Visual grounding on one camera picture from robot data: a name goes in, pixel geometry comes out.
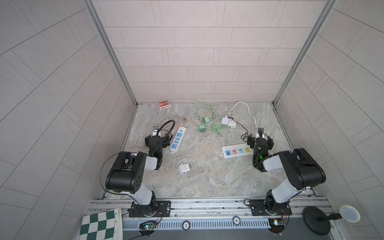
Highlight white charger with coiled cable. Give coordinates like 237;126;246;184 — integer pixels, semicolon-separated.
173;156;197;176

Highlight green charger front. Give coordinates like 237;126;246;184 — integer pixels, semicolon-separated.
199;124;206;133

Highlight blue white power strip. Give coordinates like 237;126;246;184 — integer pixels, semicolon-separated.
170;127;187;154

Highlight green cable bundle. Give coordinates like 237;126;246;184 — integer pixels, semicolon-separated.
195;103;229;137

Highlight green white checkerboard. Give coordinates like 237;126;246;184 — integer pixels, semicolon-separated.
79;208;123;240

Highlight colourful white power strip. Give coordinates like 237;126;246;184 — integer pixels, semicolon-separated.
221;143;253;159

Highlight red small box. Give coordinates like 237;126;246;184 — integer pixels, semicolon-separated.
158;100;171;109

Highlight grey coiled cable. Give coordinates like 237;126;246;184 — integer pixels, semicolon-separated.
158;112;184;127

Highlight white square charger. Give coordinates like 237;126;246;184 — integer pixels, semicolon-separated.
221;117;230;126

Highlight white power strip cord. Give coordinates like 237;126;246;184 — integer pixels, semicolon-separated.
226;101;259;130

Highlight aluminium rail base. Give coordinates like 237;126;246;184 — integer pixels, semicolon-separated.
87;195;333;231

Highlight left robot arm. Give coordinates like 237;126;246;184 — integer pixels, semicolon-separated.
101;126;173;218

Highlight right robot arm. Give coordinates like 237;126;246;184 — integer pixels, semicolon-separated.
244;128;326;216

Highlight white charger with black cable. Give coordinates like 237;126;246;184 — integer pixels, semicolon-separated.
228;119;237;128

